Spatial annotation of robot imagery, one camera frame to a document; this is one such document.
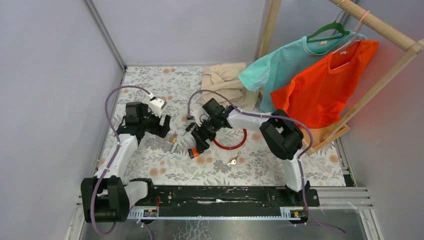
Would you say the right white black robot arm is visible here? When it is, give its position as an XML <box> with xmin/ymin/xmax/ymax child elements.
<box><xmin>188</xmin><ymin>98</ymin><xmax>320</xmax><ymax>207</ymax></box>

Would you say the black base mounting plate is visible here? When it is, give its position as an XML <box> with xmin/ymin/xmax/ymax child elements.
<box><xmin>132</xmin><ymin>185</ymin><xmax>320</xmax><ymax>220</ymax></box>

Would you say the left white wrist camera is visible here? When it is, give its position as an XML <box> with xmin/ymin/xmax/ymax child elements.
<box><xmin>148</xmin><ymin>93</ymin><xmax>167</xmax><ymax>118</ymax></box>

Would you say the red cable lock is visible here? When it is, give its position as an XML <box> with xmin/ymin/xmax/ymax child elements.
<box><xmin>213</xmin><ymin>128</ymin><xmax>248</xmax><ymax>150</ymax></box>

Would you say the orange t-shirt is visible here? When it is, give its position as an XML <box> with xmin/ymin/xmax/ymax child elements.
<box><xmin>270</xmin><ymin>39</ymin><xmax>380</xmax><ymax>129</ymax></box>

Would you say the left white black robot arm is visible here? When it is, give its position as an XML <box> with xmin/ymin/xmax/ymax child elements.
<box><xmin>80</xmin><ymin>98</ymin><xmax>171</xmax><ymax>223</ymax></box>

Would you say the beige crumpled cloth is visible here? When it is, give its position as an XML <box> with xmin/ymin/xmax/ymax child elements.
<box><xmin>200</xmin><ymin>62</ymin><xmax>259</xmax><ymax>111</ymax></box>

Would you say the silver key pair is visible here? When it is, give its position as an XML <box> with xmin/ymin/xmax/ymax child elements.
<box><xmin>227</xmin><ymin>155</ymin><xmax>239</xmax><ymax>166</ymax></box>

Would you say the green clothes hanger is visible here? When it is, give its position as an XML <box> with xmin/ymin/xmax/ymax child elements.
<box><xmin>306</xmin><ymin>9</ymin><xmax>351</xmax><ymax>43</ymax></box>

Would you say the teal t-shirt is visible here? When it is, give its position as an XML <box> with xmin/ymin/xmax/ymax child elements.
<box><xmin>238</xmin><ymin>31</ymin><xmax>366</xmax><ymax>113</ymax></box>

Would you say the small black key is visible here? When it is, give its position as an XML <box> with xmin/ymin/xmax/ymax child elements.
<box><xmin>183</xmin><ymin>122</ymin><xmax>196</xmax><ymax>136</ymax></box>

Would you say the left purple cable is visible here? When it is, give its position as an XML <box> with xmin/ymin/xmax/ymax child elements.
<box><xmin>90</xmin><ymin>85</ymin><xmax>154</xmax><ymax>240</ymax></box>

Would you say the floral patterned mat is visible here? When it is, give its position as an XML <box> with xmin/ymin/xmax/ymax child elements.
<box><xmin>94</xmin><ymin>65</ymin><xmax>347</xmax><ymax>187</ymax></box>

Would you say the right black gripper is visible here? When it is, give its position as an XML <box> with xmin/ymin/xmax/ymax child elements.
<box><xmin>191</xmin><ymin>116</ymin><xmax>221</xmax><ymax>153</ymax></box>

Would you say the aluminium frame rail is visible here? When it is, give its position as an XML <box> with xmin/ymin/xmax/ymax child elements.
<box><xmin>82</xmin><ymin>0</ymin><xmax>127</xmax><ymax>71</ymax></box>

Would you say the wooden clothes rack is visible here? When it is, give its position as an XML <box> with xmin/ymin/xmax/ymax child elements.
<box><xmin>255</xmin><ymin>0</ymin><xmax>424</xmax><ymax>157</ymax></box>

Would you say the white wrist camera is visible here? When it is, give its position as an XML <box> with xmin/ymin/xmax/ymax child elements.
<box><xmin>148</xmin><ymin>93</ymin><xmax>167</xmax><ymax>118</ymax></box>
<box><xmin>187</xmin><ymin>114</ymin><xmax>196</xmax><ymax>121</ymax></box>

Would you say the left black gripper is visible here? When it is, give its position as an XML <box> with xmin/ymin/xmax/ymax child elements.
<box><xmin>139</xmin><ymin>104</ymin><xmax>171</xmax><ymax>139</ymax></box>

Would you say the pink clothes hanger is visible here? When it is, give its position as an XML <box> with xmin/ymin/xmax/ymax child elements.
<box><xmin>331</xmin><ymin>10</ymin><xmax>370</xmax><ymax>54</ymax></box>

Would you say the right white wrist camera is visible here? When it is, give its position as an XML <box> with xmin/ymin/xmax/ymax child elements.
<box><xmin>187</xmin><ymin>114</ymin><xmax>196</xmax><ymax>121</ymax></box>

